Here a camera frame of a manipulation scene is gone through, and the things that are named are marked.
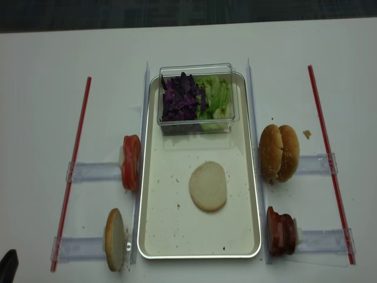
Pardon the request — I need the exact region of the front tomato slice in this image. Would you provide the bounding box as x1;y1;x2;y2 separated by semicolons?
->
123;136;141;192

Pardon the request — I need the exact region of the rear tomato slice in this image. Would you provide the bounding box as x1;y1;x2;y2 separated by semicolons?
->
121;134;138;189

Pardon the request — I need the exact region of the standing bun half left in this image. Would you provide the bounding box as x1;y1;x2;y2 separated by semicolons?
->
105;208;125;272

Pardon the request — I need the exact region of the tomato slice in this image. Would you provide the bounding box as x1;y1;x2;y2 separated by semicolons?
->
121;134;138;189
123;136;141;192

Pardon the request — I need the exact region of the white pusher block meat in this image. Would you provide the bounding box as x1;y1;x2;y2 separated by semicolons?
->
293;218;303;247

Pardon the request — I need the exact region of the left clear acrylic rail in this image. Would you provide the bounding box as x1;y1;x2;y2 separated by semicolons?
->
128;62;150;265

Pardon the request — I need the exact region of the white pusher block tomato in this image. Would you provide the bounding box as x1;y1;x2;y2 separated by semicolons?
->
118;146;124;167

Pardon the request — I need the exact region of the bread crumb piece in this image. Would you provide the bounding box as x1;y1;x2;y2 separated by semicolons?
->
303;130;312;140

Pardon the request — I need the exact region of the clear plastic salad box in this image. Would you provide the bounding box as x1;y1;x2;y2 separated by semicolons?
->
157;63;239;136

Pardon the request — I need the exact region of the bottom bun slice on tray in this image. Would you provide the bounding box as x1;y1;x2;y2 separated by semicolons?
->
188;161;227;212

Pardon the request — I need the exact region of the cream metal tray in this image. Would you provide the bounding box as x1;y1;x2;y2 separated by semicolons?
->
137;74;262;259

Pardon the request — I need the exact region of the lower right clear holder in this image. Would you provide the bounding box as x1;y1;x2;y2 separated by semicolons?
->
295;229;356;254

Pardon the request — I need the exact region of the black object at corner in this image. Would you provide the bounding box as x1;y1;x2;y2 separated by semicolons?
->
0;249;19;283

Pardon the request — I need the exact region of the lower left clear holder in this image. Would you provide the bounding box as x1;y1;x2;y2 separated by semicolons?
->
50;235;133;264

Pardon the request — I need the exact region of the left red strip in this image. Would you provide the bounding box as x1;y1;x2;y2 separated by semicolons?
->
50;77;92;273

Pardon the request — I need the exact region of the left sesame bun top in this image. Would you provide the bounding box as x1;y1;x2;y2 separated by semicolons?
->
259;124;283;181

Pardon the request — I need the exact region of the right red strip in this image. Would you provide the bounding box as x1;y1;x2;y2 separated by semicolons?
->
307;65;356;265

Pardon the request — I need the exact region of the upper left clear holder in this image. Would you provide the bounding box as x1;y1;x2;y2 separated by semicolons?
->
65;162;121;182

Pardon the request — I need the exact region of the front meat patty slice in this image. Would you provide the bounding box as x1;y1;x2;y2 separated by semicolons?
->
267;206;285;256

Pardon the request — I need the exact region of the sesame bun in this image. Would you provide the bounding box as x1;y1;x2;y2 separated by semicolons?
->
277;125;300;182
259;124;283;181

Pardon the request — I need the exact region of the rear meat patty slice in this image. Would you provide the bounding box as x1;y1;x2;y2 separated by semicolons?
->
281;214;296;255

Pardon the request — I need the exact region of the red strip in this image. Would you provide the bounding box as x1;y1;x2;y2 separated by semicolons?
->
307;65;356;265
50;77;92;273

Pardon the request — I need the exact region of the chopped purple cabbage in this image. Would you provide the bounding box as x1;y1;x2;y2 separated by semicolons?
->
161;72;208;122

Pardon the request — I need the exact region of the meat patty slice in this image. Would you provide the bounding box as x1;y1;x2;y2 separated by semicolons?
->
281;214;296;255
267;206;285;256

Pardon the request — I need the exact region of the right sesame bun top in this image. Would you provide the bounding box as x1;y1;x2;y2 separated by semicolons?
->
277;125;300;182

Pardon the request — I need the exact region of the green lettuce pile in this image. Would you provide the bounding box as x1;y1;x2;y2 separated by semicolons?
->
194;75;231;120

